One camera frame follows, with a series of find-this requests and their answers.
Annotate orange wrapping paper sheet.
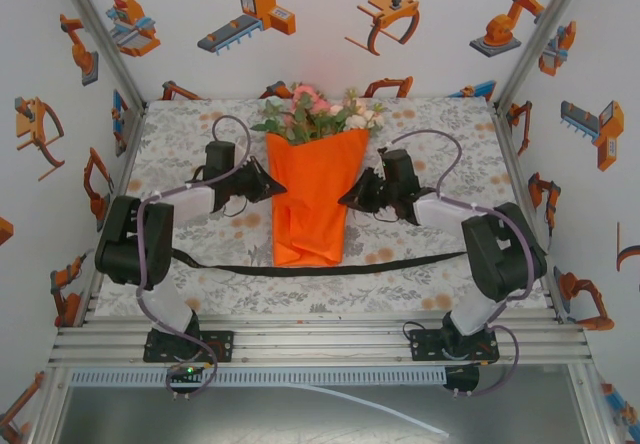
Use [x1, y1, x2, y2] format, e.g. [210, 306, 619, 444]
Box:
[264, 128, 372, 268]

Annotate black printed ribbon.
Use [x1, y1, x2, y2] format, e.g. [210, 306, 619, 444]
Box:
[172, 249, 469, 280]

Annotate cream pink rose artificial stem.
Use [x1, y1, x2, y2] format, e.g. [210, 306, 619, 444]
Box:
[342, 86, 389, 130]

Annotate green plant leaves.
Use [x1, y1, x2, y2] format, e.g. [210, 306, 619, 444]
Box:
[319, 101, 351, 140]

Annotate floral print tablecloth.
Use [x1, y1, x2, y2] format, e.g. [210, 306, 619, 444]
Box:
[94, 96, 556, 318]

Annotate black controller box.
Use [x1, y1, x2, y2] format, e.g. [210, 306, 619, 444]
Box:
[442, 363, 481, 398]
[167, 363, 209, 385]

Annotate white plastic tube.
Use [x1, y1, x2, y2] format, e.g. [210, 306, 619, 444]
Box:
[289, 382, 451, 438]

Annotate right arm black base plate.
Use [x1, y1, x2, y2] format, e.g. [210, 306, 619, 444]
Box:
[409, 328, 501, 364]

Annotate aluminium frame rails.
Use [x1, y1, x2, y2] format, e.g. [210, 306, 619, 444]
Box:
[47, 313, 586, 365]

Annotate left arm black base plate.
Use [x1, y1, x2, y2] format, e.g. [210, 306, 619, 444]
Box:
[143, 331, 235, 364]

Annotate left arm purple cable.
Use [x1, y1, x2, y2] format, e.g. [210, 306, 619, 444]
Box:
[134, 113, 254, 401]

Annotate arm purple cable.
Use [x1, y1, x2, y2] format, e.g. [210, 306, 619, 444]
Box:
[382, 131, 550, 399]
[134, 113, 254, 401]

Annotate white slotted cable duct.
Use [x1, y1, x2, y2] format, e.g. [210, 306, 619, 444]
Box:
[67, 366, 446, 385]

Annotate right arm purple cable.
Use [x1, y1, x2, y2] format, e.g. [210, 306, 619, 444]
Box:
[382, 131, 550, 399]

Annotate aluminium upright post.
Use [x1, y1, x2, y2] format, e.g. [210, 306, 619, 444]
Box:
[49, 0, 149, 115]
[492, 0, 596, 115]

